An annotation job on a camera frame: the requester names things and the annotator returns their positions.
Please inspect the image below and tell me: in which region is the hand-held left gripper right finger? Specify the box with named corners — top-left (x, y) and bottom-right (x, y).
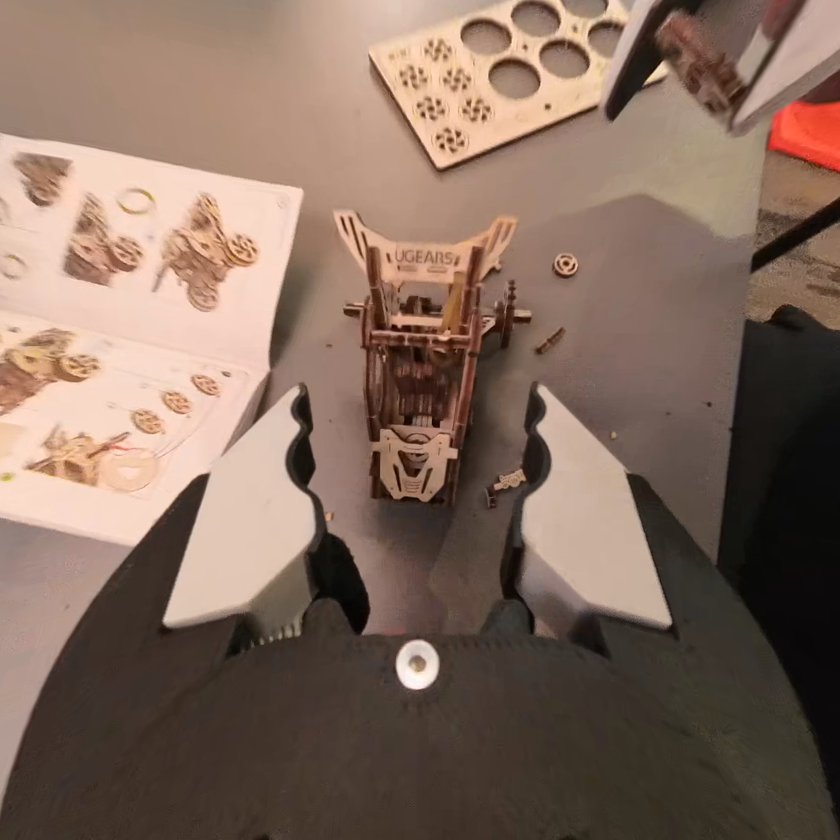
top-left (500, 382), bottom-right (673, 636)

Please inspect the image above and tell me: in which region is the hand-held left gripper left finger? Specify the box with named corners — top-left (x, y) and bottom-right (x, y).
top-left (163, 384), bottom-right (328, 636)

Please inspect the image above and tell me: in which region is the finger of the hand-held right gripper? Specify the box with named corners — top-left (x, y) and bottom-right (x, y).
top-left (602, 0), bottom-right (700, 123)
top-left (728, 0), bottom-right (840, 137)

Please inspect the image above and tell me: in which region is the wooden gear wheel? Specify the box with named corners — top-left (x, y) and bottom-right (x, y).
top-left (655, 13), bottom-right (750, 127)
top-left (495, 281), bottom-right (521, 350)

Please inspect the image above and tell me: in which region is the wooden parts sheet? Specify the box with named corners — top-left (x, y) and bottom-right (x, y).
top-left (369, 0), bottom-right (670, 173)

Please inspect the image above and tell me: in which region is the wooden buggy model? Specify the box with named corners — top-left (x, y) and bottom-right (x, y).
top-left (333, 210), bottom-right (534, 508)

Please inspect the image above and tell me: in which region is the paper instruction booklet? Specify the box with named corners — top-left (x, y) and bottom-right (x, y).
top-left (0, 133), bottom-right (305, 546)

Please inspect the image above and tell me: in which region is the red fabric item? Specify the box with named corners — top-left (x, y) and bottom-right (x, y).
top-left (768, 98), bottom-right (840, 173)

